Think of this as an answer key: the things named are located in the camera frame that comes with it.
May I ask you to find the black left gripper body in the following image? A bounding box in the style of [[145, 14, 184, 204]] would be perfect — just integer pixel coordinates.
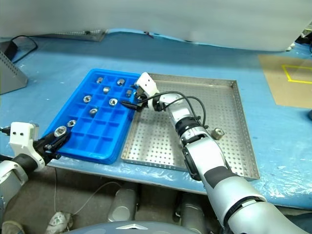
[[32, 138, 62, 161]]

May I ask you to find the perforated metal strip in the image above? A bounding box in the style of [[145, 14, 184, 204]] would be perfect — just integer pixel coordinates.
[[36, 29, 108, 42]]

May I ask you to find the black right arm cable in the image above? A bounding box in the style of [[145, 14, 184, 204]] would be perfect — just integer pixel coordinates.
[[142, 91, 208, 128]]

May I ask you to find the thin white cable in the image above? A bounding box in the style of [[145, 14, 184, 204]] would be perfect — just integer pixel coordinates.
[[54, 168, 122, 216]]

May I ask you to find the blue plastic table cover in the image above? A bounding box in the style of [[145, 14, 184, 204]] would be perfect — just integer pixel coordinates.
[[0, 28, 312, 211]]

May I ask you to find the white sneaker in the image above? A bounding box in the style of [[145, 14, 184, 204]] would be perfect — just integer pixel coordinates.
[[45, 211, 74, 234]]

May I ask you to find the grey shoe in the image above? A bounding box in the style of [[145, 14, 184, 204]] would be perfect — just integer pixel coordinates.
[[0, 220, 26, 234]]

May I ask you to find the silver robot leg cylinder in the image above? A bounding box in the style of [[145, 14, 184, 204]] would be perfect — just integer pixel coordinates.
[[106, 187, 137, 223], [174, 192, 208, 234]]

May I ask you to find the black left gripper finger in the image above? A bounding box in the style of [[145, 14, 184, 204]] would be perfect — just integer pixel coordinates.
[[47, 134, 72, 152], [41, 131, 59, 146]]

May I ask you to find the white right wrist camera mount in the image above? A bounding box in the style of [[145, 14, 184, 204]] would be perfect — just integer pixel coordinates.
[[135, 72, 160, 100]]

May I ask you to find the brown cardboard sheet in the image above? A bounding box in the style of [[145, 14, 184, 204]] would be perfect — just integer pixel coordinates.
[[258, 54, 312, 109]]

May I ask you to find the perforated steel tray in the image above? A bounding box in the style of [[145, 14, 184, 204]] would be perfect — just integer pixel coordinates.
[[121, 72, 260, 181]]

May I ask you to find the metal nut on metal tray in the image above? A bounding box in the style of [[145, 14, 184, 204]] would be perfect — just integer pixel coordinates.
[[211, 128, 225, 140]]

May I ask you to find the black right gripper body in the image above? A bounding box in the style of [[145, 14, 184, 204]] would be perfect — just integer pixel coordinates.
[[134, 85, 150, 108]]

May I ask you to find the grey robot torso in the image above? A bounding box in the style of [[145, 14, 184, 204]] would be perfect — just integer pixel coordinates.
[[69, 220, 226, 234]]

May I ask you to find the black power cable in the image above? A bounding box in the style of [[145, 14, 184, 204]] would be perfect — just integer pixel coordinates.
[[9, 35, 39, 64]]

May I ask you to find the blue compartment tray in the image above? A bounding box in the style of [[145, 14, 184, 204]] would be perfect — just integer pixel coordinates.
[[41, 68, 142, 165]]

